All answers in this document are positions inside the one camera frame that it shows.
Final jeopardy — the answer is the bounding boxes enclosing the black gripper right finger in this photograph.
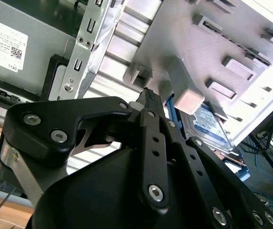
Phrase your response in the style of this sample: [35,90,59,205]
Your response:
[152,90,273,229]

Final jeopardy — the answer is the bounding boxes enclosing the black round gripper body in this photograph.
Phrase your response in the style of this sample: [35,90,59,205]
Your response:
[25,119,273,229]

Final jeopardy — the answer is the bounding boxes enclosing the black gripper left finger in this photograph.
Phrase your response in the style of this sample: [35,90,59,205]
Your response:
[0,87,172,210]

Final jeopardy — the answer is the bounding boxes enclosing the hard disk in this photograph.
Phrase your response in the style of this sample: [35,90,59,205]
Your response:
[166,94,250,182]

